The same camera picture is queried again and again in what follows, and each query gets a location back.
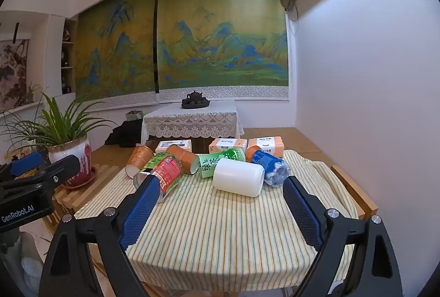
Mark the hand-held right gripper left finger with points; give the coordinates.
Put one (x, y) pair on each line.
(141, 211)

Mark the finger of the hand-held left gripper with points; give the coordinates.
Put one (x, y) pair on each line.
(62, 168)
(25, 161)

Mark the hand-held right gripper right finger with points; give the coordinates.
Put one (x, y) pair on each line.
(302, 211)

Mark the white cup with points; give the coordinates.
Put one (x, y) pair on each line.
(237, 176)

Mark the orange paper cup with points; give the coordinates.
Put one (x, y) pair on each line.
(185, 157)
(139, 157)

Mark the potted green plant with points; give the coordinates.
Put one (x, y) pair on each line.
(65, 145)

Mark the red pot saucer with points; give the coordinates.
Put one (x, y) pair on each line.
(82, 181)

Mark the slatted wooden stand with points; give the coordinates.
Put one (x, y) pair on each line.
(86, 193)

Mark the red label plastic bottle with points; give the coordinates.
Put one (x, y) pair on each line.
(168, 171)

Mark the wooden table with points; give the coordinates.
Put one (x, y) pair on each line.
(357, 193)

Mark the blue label plastic bottle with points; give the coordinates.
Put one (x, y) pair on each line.
(268, 164)

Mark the small potted plant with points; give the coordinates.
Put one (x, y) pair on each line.
(31, 92)

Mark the black cloth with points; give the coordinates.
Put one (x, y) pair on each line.
(125, 133)

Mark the white box with label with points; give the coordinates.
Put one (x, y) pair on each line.
(173, 146)

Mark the orange tissue pack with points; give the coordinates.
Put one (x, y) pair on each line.
(268, 145)
(227, 144)

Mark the striped tablecloth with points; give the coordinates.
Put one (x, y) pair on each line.
(220, 231)

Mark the hanging scroll painting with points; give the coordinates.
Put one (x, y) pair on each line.
(13, 73)

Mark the small green box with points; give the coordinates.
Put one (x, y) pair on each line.
(134, 115)

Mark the green tea bottle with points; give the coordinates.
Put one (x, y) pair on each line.
(220, 159)

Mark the white lace tablecloth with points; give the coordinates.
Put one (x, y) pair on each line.
(190, 121)

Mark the dark tea tray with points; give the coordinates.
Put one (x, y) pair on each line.
(195, 104)

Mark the dark teapot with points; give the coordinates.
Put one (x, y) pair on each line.
(195, 95)

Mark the narrow landscape painting blind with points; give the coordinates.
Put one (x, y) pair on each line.
(117, 52)

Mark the wide landscape painting blind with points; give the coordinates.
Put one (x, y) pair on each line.
(223, 39)

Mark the white wall shelf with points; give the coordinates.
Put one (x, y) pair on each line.
(68, 56)

